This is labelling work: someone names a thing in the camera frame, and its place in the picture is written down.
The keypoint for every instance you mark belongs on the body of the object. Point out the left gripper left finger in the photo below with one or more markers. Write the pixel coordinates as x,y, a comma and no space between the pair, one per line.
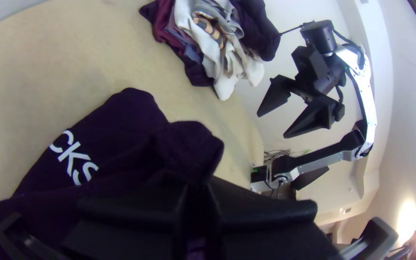
139,224

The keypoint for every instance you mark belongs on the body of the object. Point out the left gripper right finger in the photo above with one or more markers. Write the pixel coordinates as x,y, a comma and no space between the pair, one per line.
262,227

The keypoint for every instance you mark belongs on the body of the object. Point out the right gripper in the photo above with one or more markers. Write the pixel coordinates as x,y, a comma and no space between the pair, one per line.
316,72

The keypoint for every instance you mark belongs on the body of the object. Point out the black t-shirt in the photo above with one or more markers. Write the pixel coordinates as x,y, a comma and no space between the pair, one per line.
121,122

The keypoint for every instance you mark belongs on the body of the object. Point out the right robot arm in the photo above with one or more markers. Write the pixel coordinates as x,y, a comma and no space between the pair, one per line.
365,94

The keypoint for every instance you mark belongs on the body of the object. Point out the heap of clothes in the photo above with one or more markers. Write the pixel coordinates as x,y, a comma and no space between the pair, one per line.
215,47

